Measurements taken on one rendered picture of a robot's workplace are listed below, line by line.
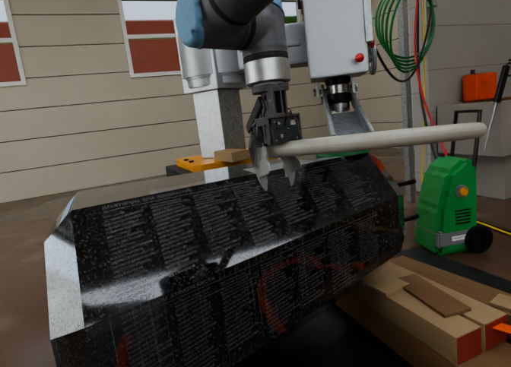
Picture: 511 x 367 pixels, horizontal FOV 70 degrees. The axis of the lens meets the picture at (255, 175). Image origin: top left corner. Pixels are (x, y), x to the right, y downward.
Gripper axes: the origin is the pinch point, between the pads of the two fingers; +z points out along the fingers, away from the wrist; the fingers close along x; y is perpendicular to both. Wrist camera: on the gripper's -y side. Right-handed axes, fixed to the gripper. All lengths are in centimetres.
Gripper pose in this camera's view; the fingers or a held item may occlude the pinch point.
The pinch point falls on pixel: (276, 182)
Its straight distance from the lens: 77.6
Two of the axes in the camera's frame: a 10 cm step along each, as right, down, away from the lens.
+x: 9.3, -1.6, 3.4
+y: 3.5, 0.7, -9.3
